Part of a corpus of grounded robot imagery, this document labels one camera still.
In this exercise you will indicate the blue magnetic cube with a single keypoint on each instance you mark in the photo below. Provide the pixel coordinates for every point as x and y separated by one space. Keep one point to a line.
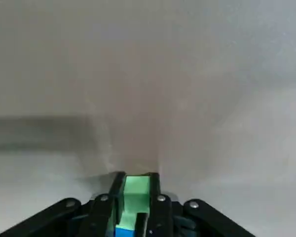
124 230

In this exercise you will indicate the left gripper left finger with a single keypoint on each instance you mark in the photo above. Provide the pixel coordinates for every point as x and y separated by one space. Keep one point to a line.
88 217

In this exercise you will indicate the green magnetic cube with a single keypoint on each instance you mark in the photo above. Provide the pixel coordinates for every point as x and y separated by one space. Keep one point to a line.
135 197

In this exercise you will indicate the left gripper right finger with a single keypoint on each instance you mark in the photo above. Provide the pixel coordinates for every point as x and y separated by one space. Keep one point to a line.
177 219

